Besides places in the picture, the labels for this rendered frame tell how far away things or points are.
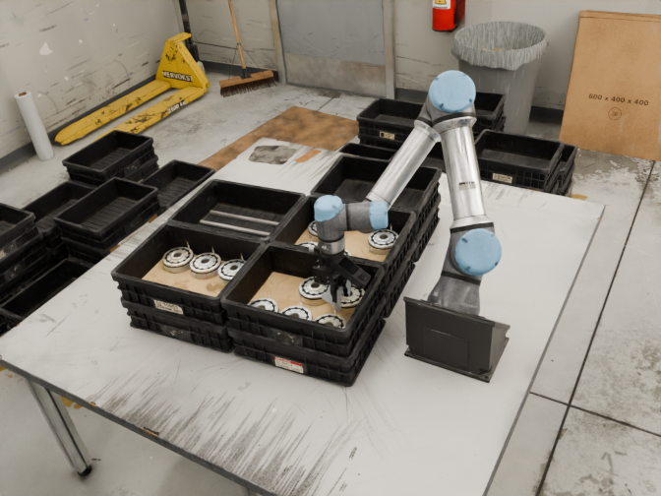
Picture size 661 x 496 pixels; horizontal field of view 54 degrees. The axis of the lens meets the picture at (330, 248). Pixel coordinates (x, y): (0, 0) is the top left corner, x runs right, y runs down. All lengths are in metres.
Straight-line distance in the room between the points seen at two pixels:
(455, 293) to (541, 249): 0.64
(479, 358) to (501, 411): 0.15
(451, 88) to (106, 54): 4.27
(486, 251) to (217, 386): 0.86
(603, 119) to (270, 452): 3.33
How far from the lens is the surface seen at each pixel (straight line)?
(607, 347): 3.10
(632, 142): 4.52
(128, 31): 5.87
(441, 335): 1.85
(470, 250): 1.70
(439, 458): 1.75
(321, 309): 1.94
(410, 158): 1.87
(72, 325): 2.35
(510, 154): 3.42
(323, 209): 1.70
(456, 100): 1.75
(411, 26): 4.99
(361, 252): 2.15
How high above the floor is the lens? 2.12
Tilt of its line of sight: 36 degrees down
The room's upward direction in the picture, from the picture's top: 6 degrees counter-clockwise
